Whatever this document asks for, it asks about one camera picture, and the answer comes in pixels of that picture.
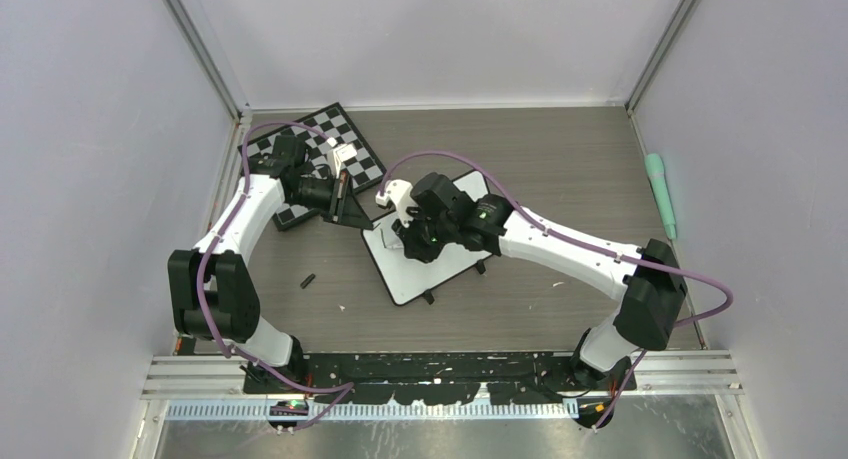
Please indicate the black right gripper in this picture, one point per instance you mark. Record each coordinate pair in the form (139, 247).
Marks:
(414, 247)

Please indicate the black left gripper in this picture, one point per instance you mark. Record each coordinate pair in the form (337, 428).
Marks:
(344, 208)

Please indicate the white whiteboard marker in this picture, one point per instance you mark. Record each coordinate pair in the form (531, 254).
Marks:
(391, 240)

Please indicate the small black-framed whiteboard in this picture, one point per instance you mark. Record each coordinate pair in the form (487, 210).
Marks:
(430, 270)

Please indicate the black marker cap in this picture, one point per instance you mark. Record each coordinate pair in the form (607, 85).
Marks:
(307, 281)

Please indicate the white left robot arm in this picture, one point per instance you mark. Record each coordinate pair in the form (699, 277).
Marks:
(212, 294)

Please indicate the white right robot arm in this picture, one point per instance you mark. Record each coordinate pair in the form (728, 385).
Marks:
(649, 297)

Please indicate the black white chessboard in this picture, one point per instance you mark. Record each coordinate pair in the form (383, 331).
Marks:
(366, 168)

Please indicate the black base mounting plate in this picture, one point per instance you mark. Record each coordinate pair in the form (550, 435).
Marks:
(509, 378)

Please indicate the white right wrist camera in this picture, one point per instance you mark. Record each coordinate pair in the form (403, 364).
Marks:
(398, 194)

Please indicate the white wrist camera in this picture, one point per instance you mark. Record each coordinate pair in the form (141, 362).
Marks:
(398, 194)
(339, 153)

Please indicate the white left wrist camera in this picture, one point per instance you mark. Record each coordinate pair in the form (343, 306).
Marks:
(339, 153)

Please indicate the mint green handle tool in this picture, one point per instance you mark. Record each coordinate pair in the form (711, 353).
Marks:
(655, 171)

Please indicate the white slotted cable duct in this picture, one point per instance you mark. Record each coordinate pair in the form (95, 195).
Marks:
(275, 411)

